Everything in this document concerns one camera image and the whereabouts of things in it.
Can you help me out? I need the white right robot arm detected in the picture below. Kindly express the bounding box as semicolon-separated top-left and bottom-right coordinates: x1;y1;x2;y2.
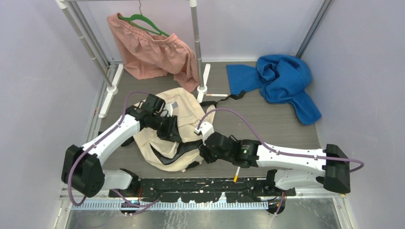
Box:
194;122;351;196

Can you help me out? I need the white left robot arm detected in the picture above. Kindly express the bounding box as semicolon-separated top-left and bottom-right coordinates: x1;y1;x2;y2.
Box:
61;94;181;198

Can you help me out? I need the blue cloth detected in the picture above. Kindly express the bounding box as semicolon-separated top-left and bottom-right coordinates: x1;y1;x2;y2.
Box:
226;54;321;125

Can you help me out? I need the white pink pen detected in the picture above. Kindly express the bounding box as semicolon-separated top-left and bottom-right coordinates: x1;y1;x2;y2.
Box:
205;94;229;98

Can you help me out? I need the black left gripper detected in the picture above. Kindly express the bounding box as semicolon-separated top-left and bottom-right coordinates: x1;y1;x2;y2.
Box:
150;114;181;143

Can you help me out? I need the pink garment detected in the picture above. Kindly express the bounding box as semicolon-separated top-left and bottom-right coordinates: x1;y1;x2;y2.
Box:
107;13;200;92

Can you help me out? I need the metal corner pole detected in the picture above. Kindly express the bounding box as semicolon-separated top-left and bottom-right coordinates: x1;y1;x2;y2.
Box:
296;0;334;58

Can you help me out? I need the cream canvas backpack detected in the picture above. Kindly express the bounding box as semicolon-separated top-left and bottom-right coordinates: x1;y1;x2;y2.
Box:
122;87;218;172

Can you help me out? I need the white yellow pen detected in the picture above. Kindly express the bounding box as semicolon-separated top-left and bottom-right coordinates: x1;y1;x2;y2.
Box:
233;167;240;183

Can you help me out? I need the metal clothes rack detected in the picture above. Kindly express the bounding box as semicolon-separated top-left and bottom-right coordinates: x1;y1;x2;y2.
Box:
55;0;211;118

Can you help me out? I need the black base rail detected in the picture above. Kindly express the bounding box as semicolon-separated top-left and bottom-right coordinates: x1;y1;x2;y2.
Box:
120;177;282;203

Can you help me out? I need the green clothes hanger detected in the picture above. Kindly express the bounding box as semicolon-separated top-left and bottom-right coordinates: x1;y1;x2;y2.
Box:
118;0;170;37

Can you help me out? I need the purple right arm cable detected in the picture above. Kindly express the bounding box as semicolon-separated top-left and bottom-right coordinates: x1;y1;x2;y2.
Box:
196;108;365;217

